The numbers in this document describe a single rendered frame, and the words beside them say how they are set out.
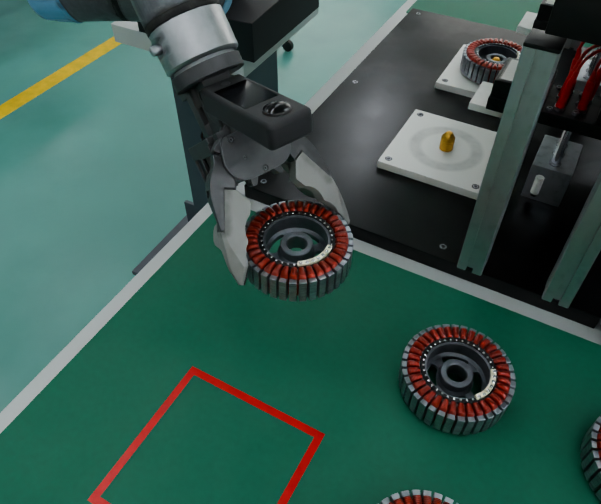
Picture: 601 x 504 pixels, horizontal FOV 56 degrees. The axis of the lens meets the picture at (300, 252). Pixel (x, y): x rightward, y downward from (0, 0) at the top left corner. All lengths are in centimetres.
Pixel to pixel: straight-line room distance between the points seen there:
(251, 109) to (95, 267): 137
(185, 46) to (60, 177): 167
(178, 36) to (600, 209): 43
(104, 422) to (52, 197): 155
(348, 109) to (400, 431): 54
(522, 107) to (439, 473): 35
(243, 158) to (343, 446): 29
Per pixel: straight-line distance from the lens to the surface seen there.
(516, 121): 58
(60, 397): 65
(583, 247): 66
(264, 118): 48
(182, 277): 71
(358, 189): 79
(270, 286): 54
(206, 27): 55
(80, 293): 176
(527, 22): 101
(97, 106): 252
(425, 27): 122
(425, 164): 83
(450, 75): 104
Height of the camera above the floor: 128
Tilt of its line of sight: 47 degrees down
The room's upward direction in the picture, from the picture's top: straight up
